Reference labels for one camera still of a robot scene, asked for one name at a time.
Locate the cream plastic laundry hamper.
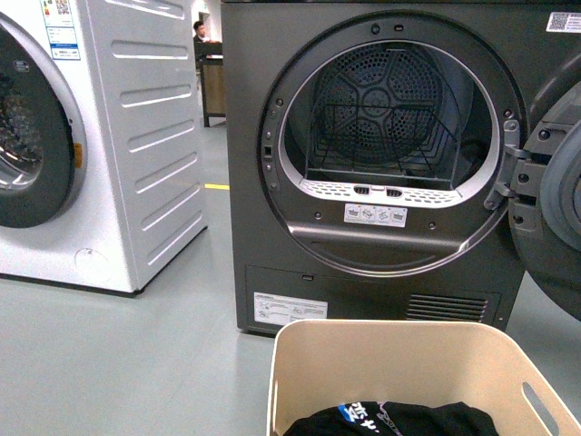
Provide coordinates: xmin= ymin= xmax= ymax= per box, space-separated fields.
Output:
xmin=266 ymin=320 xmax=580 ymax=435

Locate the yellow floor tape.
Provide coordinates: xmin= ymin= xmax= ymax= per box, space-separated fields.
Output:
xmin=204 ymin=183 xmax=231 ymax=191

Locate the dark grey tumble dryer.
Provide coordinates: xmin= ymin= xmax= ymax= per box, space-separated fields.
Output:
xmin=222 ymin=1 xmax=580 ymax=333

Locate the wooden background table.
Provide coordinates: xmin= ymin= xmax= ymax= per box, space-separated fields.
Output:
xmin=194 ymin=43 xmax=226 ymax=127

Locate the white washing machine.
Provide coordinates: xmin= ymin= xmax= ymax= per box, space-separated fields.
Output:
xmin=1 ymin=1 xmax=206 ymax=294

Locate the person in background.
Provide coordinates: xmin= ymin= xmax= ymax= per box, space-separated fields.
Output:
xmin=192 ymin=20 xmax=211 ymax=70

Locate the black printed t-shirt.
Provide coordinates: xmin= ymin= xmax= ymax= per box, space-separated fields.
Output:
xmin=285 ymin=401 xmax=498 ymax=436

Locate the grey dryer door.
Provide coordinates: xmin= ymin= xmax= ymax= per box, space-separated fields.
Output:
xmin=484 ymin=82 xmax=580 ymax=318

